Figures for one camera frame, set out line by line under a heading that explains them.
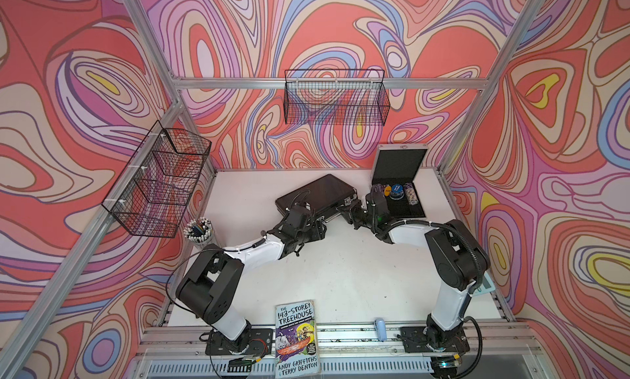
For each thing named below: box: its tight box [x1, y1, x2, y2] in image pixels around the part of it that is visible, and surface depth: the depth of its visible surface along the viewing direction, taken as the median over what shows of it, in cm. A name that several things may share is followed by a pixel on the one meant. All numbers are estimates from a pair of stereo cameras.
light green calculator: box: [471, 270, 496, 297], surface depth 83 cm
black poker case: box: [275, 173, 359, 221], surface depth 98 cm
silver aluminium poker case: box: [370, 143, 430, 220], surface depth 107 cm
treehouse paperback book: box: [274, 299, 320, 379], surface depth 73 cm
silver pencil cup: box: [182, 217, 214, 247], surface depth 81 cm
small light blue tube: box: [374, 317, 388, 343], surface depth 75 cm
